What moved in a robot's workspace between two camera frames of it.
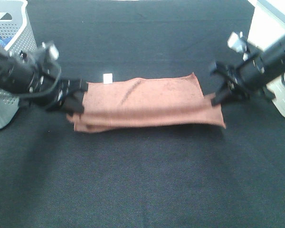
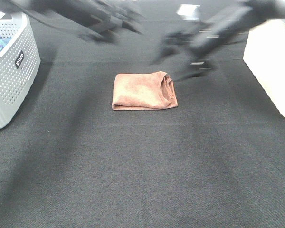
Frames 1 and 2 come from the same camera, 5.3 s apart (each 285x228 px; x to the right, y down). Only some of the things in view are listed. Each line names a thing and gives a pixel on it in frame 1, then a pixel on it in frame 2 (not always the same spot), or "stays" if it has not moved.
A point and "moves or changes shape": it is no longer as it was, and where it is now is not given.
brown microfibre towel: x=147 y=101 moves or changes shape
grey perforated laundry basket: x=10 y=27 stays
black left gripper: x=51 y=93 → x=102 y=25
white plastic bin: x=271 y=19 stays
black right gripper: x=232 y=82 → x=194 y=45
